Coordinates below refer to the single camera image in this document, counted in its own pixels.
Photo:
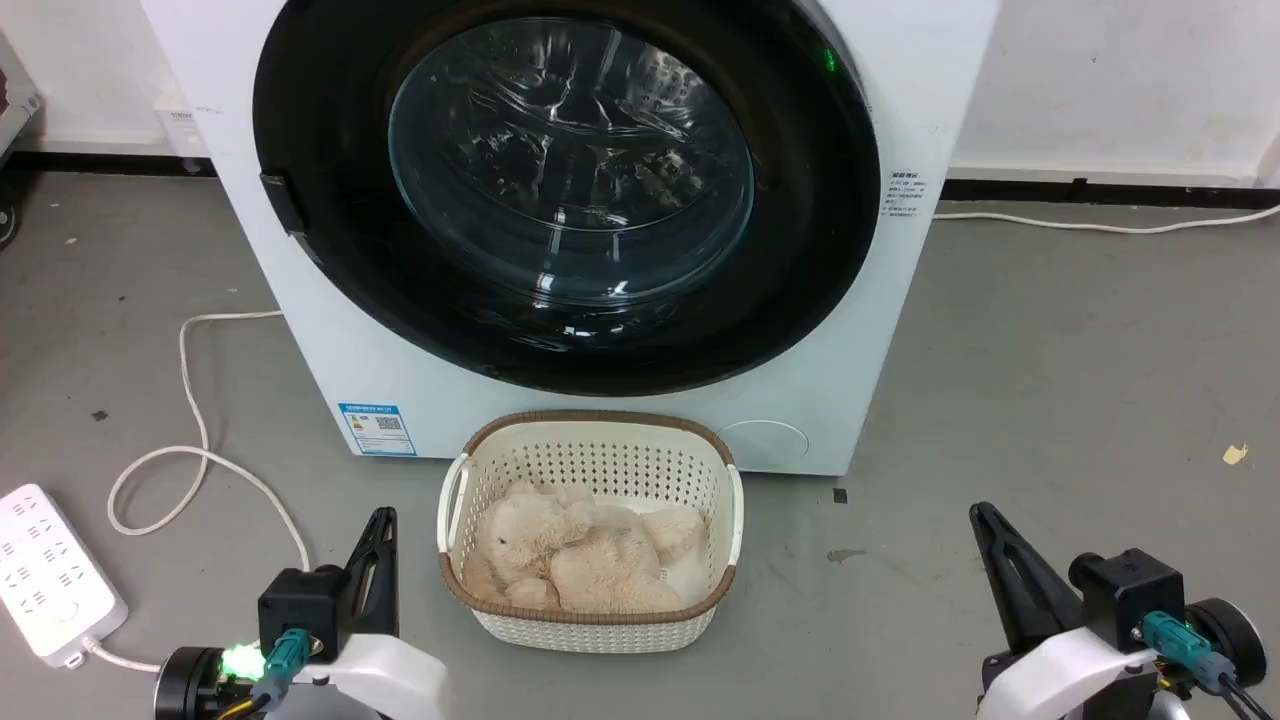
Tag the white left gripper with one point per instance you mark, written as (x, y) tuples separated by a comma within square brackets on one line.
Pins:
[(390, 675)]

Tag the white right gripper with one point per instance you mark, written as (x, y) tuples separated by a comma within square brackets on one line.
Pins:
[(1070, 675)]

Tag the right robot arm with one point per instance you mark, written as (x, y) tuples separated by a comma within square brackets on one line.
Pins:
[(1230, 640)]

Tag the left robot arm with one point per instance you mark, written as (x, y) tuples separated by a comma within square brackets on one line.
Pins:
[(185, 685)]

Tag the white front-load washing machine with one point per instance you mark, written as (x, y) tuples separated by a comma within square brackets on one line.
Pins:
[(900, 330)]

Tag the round black glass washer door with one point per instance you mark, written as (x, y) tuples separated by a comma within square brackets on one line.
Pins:
[(330, 250)]

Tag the blue energy label sticker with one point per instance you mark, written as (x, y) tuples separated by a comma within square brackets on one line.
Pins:
[(377, 428)]

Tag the beige plush teddy bear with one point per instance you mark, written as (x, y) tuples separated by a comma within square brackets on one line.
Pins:
[(580, 560)]

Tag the cream perforated laundry basket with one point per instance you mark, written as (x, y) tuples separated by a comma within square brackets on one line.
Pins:
[(600, 455)]

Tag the yellow paper scrap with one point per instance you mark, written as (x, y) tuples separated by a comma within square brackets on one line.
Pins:
[(1236, 453)]

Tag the round white filter cover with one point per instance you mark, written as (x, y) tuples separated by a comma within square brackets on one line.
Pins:
[(765, 445)]

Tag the white power strip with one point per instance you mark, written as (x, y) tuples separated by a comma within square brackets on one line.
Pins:
[(45, 570)]

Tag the small text label sticker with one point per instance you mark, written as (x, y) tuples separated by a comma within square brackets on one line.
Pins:
[(906, 197)]

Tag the grey metal rack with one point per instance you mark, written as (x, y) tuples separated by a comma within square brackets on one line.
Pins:
[(15, 105)]

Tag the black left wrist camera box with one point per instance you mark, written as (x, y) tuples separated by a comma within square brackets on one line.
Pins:
[(300, 600)]

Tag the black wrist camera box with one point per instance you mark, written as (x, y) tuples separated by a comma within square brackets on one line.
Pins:
[(300, 600), (1125, 590)]

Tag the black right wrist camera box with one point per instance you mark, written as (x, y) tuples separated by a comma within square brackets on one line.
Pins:
[(1125, 590)]

